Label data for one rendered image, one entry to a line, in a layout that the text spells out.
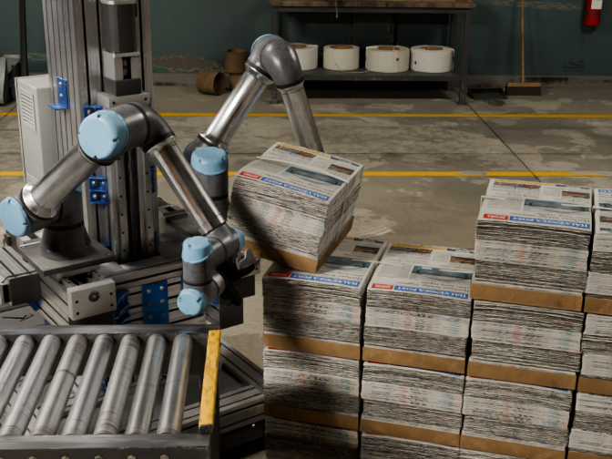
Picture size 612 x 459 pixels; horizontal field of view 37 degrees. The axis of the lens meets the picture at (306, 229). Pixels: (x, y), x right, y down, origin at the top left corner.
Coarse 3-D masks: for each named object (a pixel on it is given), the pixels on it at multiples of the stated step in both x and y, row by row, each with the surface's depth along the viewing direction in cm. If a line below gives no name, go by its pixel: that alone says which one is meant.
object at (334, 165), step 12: (276, 144) 286; (288, 144) 288; (276, 156) 277; (288, 156) 278; (300, 156) 280; (312, 156) 281; (324, 156) 283; (324, 168) 274; (336, 168) 275; (348, 168) 277; (360, 168) 279; (360, 180) 283; (348, 192) 272; (348, 204) 277; (348, 216) 285
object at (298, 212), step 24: (240, 168) 261; (264, 168) 264; (240, 192) 258; (264, 192) 256; (288, 192) 253; (312, 192) 254; (336, 192) 257; (240, 216) 261; (264, 216) 259; (288, 216) 257; (312, 216) 254; (336, 216) 266; (264, 240) 261; (288, 240) 259; (312, 240) 257
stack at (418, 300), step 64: (384, 256) 273; (448, 256) 273; (320, 320) 259; (384, 320) 254; (448, 320) 249; (512, 320) 244; (576, 320) 239; (320, 384) 265; (384, 384) 259; (448, 384) 255; (512, 384) 249; (576, 384) 252; (320, 448) 274; (384, 448) 267; (448, 448) 261; (576, 448) 251
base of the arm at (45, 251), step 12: (48, 228) 268; (60, 228) 267; (72, 228) 269; (84, 228) 274; (48, 240) 269; (60, 240) 268; (72, 240) 269; (84, 240) 272; (48, 252) 269; (60, 252) 268; (72, 252) 269; (84, 252) 272
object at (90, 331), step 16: (16, 336) 229; (32, 336) 229; (64, 336) 230; (96, 336) 230; (112, 336) 230; (144, 336) 231; (192, 336) 232; (208, 336) 232; (112, 352) 232; (144, 352) 233; (192, 352) 233; (0, 368) 232; (80, 368) 233; (112, 368) 234; (192, 368) 235
